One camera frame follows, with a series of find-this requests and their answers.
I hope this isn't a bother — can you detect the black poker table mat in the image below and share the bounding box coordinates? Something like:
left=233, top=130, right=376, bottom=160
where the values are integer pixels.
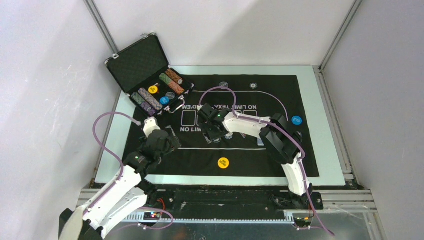
left=153, top=75, right=320, bottom=178

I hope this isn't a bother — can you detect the electronics board with leds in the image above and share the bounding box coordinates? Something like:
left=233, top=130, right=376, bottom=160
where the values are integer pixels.
left=143, top=211, right=162, bottom=221

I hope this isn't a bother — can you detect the blue button in case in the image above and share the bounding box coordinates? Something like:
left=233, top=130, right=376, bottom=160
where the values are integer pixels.
left=159, top=96, right=170, bottom=106

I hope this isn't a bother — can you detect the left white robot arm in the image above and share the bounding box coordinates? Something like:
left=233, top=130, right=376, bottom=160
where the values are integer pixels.
left=59, top=123, right=181, bottom=240

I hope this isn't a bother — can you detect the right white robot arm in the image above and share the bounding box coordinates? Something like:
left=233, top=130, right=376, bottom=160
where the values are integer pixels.
left=197, top=104, right=313, bottom=209

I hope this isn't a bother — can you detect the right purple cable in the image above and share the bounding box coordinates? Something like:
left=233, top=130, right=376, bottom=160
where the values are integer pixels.
left=198, top=86, right=335, bottom=238

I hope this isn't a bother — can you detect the pink grey chip row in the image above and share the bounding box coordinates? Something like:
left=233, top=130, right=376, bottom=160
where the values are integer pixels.
left=138, top=88, right=164, bottom=111

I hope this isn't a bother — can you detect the blue playing card deck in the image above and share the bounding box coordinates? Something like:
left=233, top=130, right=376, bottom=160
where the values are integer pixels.
left=257, top=138, right=265, bottom=147

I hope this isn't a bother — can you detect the green orange chip row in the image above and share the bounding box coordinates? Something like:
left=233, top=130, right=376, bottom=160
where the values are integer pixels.
left=159, top=73, right=185, bottom=95

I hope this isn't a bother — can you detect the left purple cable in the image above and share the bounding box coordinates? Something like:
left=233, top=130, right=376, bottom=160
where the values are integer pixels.
left=79, top=111, right=175, bottom=231

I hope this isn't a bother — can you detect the white blue chip stack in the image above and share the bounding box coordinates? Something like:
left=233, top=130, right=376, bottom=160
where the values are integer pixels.
left=224, top=133, right=233, bottom=140

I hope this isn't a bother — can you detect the clear dealer button in case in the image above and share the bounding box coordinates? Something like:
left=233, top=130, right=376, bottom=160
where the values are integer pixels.
left=165, top=92, right=176, bottom=100

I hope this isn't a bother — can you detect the black aluminium chip case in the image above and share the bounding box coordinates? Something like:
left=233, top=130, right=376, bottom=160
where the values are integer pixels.
left=104, top=32, right=194, bottom=117

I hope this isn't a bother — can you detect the black metal base rail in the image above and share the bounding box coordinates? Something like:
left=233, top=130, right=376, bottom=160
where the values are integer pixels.
left=89, top=182, right=365, bottom=221

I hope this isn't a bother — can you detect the black dealer button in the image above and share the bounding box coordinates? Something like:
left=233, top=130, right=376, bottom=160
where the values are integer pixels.
left=218, top=81, right=229, bottom=90

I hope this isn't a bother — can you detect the purple cable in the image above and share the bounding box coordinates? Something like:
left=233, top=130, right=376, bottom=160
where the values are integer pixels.
left=198, top=86, right=335, bottom=238
left=79, top=111, right=175, bottom=231

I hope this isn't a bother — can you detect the yellow big blind button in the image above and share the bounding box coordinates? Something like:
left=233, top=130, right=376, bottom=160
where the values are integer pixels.
left=217, top=157, right=230, bottom=169

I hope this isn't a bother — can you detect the yellow button in case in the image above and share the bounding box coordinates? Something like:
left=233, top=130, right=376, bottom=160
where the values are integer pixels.
left=148, top=85, right=159, bottom=95

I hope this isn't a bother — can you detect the blue small blind button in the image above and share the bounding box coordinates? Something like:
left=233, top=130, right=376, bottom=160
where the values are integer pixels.
left=291, top=115, right=303, bottom=126

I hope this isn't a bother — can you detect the red brown chip row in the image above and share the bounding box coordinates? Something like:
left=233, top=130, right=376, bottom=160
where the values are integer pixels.
left=165, top=68, right=184, bottom=85

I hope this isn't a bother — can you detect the grey white poker chip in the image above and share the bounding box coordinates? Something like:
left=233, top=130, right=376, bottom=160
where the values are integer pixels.
left=249, top=82, right=258, bottom=90

